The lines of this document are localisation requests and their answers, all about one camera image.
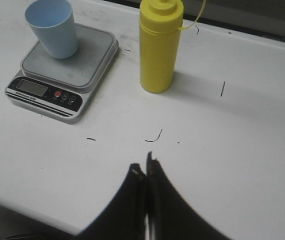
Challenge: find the silver electronic kitchen scale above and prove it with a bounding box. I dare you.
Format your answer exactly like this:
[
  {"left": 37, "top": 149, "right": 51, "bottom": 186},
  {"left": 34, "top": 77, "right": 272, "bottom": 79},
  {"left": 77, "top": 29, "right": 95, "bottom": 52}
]
[{"left": 5, "top": 24, "right": 119, "bottom": 124}]

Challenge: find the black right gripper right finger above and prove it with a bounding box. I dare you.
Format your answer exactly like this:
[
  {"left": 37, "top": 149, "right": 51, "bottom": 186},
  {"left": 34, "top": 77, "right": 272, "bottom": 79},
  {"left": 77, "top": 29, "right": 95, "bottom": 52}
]
[{"left": 146, "top": 151, "right": 229, "bottom": 240}]

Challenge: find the light blue plastic cup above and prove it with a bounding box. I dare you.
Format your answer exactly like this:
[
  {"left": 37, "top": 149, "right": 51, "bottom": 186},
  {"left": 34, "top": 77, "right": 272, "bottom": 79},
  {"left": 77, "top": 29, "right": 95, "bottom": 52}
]
[{"left": 24, "top": 0, "right": 78, "bottom": 59}]

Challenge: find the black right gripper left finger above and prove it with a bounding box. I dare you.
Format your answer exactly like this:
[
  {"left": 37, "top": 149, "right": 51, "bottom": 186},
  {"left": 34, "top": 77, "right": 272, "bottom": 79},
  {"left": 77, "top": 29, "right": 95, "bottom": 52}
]
[{"left": 76, "top": 163, "right": 147, "bottom": 240}]

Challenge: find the yellow squeeze bottle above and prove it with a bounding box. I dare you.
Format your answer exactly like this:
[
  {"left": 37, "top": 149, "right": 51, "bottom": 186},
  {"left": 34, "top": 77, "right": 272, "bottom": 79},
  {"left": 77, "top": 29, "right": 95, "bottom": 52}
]
[{"left": 139, "top": 0, "right": 191, "bottom": 94}]

